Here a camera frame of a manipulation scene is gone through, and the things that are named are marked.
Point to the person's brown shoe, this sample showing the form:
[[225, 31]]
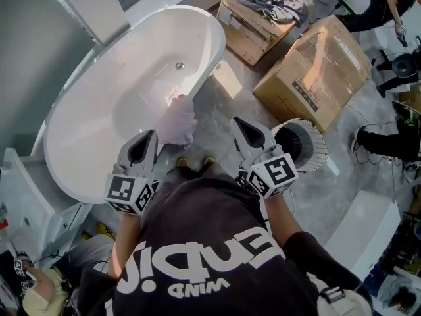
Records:
[[182, 161], [209, 160]]

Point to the person's left forearm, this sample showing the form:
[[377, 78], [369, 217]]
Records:
[[126, 239]]

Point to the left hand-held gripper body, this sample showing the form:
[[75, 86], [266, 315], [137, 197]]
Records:
[[128, 193]]

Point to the white vanity cabinet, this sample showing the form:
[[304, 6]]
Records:
[[29, 193]]

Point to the light pink cloth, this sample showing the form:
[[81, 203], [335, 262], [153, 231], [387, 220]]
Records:
[[177, 123]]

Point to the person's right forearm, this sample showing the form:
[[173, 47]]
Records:
[[279, 219]]

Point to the open brown cardboard box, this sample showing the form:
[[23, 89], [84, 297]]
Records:
[[253, 35]]

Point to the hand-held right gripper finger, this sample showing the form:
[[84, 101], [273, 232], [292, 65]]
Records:
[[241, 143], [260, 137]]

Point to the person's dark trousers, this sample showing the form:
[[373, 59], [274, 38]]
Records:
[[194, 173]]

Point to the person's left brown shoe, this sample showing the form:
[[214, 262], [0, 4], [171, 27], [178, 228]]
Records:
[[182, 161]]

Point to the person's right brown shoe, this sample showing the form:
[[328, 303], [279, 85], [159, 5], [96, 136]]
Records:
[[209, 160]]

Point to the white slatted round basket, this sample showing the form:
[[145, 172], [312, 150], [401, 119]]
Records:
[[315, 143]]

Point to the white bathtub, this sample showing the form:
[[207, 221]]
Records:
[[131, 77]]

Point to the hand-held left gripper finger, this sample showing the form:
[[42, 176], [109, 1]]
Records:
[[150, 158], [130, 153]]

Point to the grey clothes pile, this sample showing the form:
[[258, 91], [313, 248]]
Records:
[[276, 5]]

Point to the beige cardboard piece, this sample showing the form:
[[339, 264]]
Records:
[[228, 79]]

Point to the person's black printed t-shirt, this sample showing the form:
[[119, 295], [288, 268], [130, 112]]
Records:
[[213, 242]]

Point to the large wrapped cardboard box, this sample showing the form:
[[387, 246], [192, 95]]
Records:
[[322, 71]]

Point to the white rectangular plinth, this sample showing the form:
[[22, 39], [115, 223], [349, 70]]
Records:
[[361, 229]]

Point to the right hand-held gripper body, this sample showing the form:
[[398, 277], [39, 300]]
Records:
[[273, 176]]

